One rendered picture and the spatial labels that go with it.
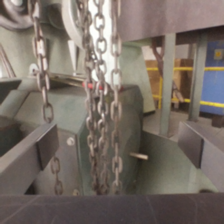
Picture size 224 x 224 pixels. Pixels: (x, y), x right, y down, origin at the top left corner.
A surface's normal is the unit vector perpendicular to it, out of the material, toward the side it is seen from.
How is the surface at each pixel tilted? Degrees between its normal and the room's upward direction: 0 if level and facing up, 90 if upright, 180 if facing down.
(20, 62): 90
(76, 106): 45
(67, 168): 90
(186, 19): 90
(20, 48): 90
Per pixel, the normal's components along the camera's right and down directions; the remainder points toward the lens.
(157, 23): -0.75, 0.19
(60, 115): -0.36, -0.51
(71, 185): -0.48, 0.24
